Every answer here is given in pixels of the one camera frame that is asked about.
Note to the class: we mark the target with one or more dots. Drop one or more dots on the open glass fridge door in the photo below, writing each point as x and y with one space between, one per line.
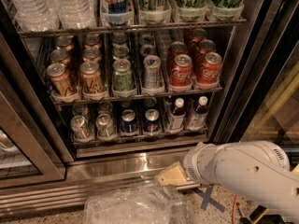
261 77

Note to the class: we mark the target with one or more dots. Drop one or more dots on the blue cola can left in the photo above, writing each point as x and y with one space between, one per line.
128 121

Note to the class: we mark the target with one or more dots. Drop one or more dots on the red cola can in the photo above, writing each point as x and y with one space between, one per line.
181 70
174 50
204 47
209 69
194 36

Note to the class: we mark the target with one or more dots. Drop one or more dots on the clear plastic bag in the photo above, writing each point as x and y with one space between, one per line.
143 205

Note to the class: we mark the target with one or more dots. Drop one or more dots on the red cola can middle right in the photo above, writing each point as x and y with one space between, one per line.
204 47

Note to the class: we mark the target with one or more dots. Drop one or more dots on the yellow black stand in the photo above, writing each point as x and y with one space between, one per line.
260 216

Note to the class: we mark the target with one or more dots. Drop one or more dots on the red cola can back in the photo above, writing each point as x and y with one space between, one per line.
194 36

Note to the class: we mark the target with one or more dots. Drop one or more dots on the tan can front right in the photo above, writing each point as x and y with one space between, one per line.
91 77

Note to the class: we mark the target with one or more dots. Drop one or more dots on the clear water bottle left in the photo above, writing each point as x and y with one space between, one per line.
36 15

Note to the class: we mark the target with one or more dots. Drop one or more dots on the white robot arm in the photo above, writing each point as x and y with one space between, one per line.
257 170

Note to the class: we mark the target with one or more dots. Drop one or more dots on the silver can bottom left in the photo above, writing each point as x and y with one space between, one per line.
80 127

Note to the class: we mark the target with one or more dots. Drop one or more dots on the green can front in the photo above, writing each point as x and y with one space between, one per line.
123 79

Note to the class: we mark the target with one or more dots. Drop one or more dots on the red cola can front left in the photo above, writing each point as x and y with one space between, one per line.
181 70

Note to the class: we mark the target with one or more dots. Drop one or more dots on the clear water bottle right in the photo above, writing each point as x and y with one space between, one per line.
77 14

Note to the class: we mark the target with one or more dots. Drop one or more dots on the blue cola can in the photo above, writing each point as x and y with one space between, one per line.
128 121
152 121

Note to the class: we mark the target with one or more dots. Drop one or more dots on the left glass fridge door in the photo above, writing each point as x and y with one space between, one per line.
26 156

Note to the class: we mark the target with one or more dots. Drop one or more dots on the gold can front left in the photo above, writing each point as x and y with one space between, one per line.
61 79

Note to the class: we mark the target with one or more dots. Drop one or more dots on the red cola can middle left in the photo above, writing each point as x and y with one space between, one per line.
174 50

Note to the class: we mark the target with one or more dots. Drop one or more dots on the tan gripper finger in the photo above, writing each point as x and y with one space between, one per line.
173 175

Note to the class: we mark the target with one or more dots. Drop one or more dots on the silver slim can front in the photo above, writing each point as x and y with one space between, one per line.
152 73

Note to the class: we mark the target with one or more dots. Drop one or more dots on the blue cola can right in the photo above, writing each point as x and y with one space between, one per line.
152 121

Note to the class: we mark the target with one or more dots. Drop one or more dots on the blue tape cross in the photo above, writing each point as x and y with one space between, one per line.
207 199

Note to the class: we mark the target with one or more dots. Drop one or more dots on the red cola can front right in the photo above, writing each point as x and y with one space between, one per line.
209 69

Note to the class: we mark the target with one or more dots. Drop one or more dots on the clear water bottle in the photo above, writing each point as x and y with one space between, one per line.
36 15
77 14

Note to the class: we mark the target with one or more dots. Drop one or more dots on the steel fridge base grille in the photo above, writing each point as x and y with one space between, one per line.
85 179

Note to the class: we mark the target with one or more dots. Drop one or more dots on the dark bottle white cap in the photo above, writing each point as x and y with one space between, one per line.
197 115
176 114

